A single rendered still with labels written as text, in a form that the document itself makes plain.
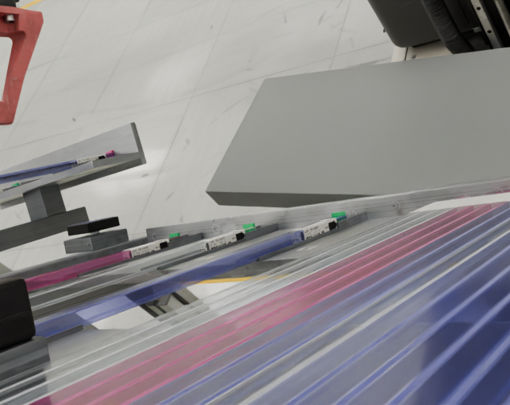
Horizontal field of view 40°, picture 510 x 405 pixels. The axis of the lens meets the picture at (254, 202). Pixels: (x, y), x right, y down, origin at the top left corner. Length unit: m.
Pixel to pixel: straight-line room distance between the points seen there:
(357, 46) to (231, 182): 1.23
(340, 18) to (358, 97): 1.37
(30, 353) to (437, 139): 0.68
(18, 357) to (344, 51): 2.00
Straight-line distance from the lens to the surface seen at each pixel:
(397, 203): 0.70
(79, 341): 0.39
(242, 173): 1.08
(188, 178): 2.27
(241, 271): 0.57
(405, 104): 0.99
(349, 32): 2.32
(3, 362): 0.32
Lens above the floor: 1.22
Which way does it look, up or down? 38 degrees down
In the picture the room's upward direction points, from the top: 44 degrees counter-clockwise
